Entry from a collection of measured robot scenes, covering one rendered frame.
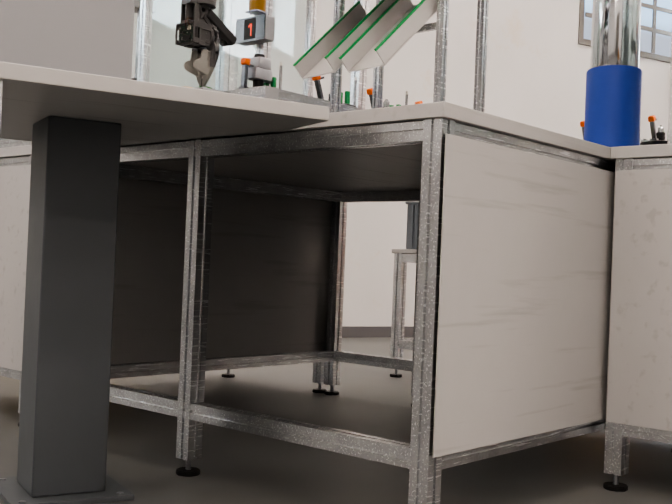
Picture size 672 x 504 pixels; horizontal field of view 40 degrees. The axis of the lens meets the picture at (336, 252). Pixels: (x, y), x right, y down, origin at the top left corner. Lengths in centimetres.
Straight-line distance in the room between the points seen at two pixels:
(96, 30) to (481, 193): 90
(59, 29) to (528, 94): 603
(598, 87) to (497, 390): 109
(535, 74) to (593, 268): 559
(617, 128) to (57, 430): 169
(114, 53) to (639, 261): 134
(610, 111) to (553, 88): 526
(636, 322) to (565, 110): 576
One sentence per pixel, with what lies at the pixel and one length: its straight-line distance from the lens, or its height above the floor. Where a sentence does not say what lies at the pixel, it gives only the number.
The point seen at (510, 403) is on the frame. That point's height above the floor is 25.
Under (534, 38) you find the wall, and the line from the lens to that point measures 793.
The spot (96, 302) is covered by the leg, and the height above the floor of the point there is 43.
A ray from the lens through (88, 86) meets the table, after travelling 173.
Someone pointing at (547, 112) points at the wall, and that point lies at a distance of 792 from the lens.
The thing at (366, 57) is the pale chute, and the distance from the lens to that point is 223.
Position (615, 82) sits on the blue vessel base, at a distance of 276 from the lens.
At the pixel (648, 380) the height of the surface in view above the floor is 28.
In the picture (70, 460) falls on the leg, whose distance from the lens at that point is 213.
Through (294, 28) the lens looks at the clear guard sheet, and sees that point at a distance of 396.
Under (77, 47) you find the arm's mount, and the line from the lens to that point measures 211.
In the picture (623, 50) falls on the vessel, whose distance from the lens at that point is 279.
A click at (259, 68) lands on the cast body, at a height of 105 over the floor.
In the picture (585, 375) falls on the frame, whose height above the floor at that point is 29.
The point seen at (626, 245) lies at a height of 61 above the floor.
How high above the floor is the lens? 54
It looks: 1 degrees up
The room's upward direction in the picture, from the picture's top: 2 degrees clockwise
